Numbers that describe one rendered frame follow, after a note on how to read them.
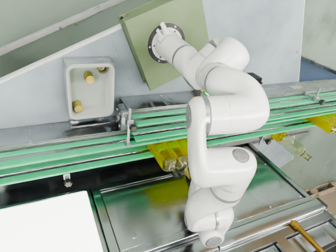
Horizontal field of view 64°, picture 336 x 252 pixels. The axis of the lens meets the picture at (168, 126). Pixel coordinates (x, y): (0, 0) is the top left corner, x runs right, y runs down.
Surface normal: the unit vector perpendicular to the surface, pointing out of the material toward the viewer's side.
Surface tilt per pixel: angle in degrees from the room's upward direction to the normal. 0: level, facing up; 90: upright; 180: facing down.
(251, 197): 91
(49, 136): 90
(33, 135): 90
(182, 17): 1
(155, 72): 1
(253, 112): 34
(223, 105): 61
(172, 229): 90
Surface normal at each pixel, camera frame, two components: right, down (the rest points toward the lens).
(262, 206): 0.13, -0.84
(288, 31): 0.42, 0.53
